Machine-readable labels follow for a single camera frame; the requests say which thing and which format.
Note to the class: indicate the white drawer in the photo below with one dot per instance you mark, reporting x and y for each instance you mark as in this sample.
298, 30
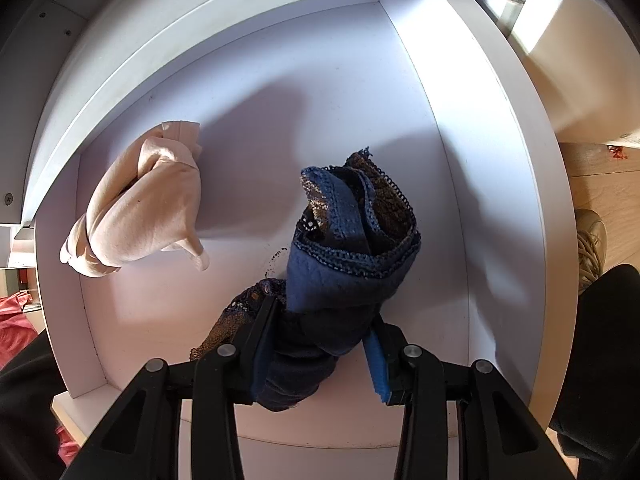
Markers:
325, 85

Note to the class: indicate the person's leg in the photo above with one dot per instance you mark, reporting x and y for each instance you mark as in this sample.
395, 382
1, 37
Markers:
605, 350
25, 410

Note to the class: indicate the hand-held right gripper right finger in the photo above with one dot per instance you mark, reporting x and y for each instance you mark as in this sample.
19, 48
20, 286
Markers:
377, 367

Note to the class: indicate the person's left leg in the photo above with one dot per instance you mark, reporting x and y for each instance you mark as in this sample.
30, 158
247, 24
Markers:
25, 410

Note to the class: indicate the beige pink garment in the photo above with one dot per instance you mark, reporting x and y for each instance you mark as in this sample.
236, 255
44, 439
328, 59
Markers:
145, 210

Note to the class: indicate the pink red cloth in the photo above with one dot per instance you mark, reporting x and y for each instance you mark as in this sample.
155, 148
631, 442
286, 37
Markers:
15, 325

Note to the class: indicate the person's right beige shoe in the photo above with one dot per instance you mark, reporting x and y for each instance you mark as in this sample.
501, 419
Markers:
590, 245

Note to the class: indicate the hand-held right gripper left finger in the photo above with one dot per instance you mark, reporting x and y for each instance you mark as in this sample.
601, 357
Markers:
260, 355

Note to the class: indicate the blue lace underwear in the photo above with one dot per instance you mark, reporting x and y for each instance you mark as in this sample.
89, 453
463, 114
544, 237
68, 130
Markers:
340, 280

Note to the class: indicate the person's right leg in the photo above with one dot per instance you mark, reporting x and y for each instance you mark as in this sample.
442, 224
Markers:
605, 350

